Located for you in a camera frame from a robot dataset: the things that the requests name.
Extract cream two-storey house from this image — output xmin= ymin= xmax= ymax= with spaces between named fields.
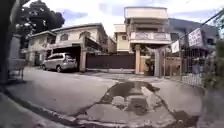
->
xmin=26 ymin=22 xmax=109 ymax=68

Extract tall beige building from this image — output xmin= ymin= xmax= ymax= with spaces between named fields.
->
xmin=113 ymin=6 xmax=172 ymax=75

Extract silver car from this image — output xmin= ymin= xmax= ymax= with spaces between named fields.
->
xmin=42 ymin=52 xmax=78 ymax=73

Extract grey concrete road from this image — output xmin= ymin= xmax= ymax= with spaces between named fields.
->
xmin=0 ymin=66 xmax=224 ymax=128

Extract metal fence with signs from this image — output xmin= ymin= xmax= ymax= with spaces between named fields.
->
xmin=159 ymin=27 xmax=224 ymax=88

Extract grey building with roof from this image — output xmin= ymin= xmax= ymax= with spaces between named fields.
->
xmin=168 ymin=17 xmax=219 ymax=58

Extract large dark tree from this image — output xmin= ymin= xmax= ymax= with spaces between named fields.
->
xmin=14 ymin=0 xmax=66 ymax=36

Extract dark tree trunk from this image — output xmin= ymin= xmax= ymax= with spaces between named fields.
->
xmin=0 ymin=0 xmax=18 ymax=84

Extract dark metal gate wall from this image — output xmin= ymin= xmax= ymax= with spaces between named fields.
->
xmin=85 ymin=53 xmax=137 ymax=71

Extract overhead wires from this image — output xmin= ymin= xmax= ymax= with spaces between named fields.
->
xmin=169 ymin=8 xmax=224 ymax=44

